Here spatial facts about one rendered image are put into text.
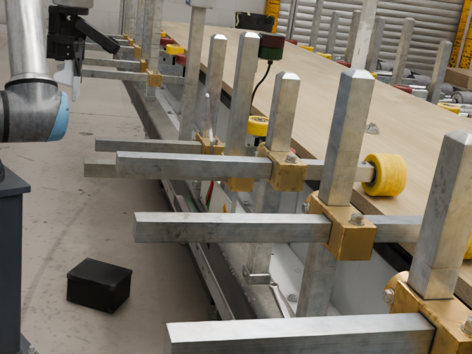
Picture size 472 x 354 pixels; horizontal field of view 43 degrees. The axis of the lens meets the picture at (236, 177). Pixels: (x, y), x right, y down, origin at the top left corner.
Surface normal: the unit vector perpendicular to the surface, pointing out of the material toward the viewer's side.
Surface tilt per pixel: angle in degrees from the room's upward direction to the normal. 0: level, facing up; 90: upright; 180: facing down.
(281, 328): 0
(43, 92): 60
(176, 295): 0
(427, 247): 90
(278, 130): 90
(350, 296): 90
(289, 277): 0
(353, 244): 90
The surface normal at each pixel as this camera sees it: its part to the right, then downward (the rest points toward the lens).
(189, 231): 0.27, 0.35
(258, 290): 0.13, -0.94
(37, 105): 0.48, -0.18
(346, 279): -0.96, -0.03
